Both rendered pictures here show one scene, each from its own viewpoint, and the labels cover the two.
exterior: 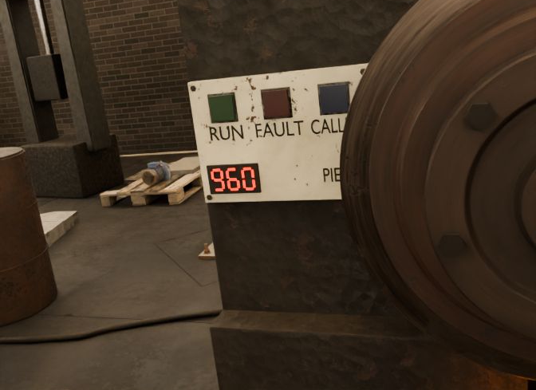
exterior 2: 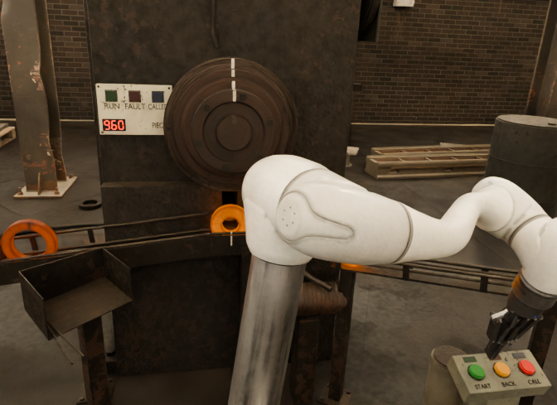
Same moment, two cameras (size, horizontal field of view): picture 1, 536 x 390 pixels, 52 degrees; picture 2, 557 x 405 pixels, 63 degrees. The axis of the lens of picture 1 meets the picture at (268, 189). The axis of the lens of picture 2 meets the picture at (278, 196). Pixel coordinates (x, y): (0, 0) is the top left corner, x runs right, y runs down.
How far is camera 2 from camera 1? 1.00 m
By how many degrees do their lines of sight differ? 29
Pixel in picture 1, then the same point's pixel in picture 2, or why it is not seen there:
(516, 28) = (216, 84)
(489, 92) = (209, 101)
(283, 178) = (135, 125)
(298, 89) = (143, 92)
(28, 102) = not seen: outside the picture
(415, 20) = (189, 76)
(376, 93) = (176, 98)
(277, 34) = (135, 69)
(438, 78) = (196, 95)
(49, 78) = not seen: outside the picture
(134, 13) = not seen: outside the picture
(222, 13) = (112, 58)
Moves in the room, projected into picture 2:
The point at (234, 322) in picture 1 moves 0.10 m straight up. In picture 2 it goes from (111, 185) to (108, 159)
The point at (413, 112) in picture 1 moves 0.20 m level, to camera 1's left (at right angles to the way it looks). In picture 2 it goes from (188, 104) to (126, 107)
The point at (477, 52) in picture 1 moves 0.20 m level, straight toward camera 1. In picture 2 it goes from (206, 89) to (205, 97)
